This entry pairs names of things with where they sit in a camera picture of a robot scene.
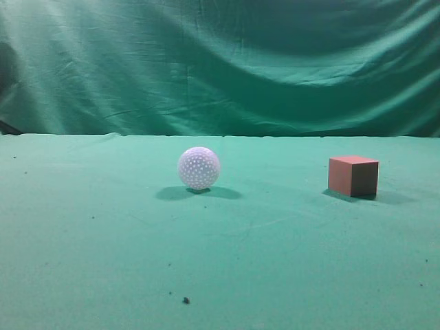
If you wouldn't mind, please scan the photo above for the red cube block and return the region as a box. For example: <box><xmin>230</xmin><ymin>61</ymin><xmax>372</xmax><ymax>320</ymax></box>
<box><xmin>328</xmin><ymin>155</ymin><xmax>380</xmax><ymax>197</ymax></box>

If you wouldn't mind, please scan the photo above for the white dimpled golf ball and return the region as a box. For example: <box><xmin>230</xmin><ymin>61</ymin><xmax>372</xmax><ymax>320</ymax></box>
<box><xmin>177</xmin><ymin>146</ymin><xmax>221</xmax><ymax>190</ymax></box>

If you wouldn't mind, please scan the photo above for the green backdrop cloth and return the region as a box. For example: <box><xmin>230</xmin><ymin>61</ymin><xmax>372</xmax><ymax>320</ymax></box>
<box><xmin>1</xmin><ymin>1</ymin><xmax>439</xmax><ymax>138</ymax></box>

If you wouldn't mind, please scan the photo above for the green table cloth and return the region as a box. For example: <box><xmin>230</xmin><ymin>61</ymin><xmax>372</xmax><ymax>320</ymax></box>
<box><xmin>1</xmin><ymin>133</ymin><xmax>439</xmax><ymax>329</ymax></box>

